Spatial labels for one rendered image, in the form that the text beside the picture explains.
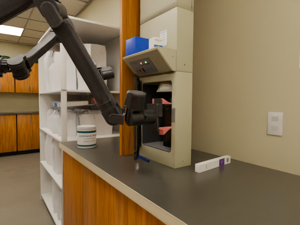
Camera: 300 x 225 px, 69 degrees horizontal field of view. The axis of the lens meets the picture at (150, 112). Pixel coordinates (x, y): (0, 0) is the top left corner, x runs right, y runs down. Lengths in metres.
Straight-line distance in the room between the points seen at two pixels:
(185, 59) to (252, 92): 0.42
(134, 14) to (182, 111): 0.68
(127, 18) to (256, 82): 0.81
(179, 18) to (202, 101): 0.61
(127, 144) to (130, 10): 0.80
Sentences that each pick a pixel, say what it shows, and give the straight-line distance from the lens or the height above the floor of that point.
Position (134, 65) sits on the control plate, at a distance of 1.23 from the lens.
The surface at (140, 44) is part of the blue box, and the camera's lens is 1.20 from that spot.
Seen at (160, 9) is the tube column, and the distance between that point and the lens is 1.25.
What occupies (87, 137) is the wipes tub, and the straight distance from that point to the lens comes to 1.56.
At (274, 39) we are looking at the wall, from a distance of 1.30.
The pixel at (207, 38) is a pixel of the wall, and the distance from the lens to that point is 1.55.
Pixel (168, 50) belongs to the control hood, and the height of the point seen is 1.50.
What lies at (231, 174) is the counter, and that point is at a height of 0.94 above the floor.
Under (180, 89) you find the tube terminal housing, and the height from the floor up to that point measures 1.33.
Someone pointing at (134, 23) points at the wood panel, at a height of 1.73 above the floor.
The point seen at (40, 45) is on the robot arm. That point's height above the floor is 1.58.
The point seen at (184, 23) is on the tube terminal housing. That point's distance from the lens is 1.15.
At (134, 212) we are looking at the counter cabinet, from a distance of 0.94.
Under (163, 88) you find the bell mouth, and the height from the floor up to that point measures 1.34.
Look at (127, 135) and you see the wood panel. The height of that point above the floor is 1.06.
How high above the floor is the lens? 1.27
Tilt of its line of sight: 3 degrees down
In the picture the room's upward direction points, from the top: straight up
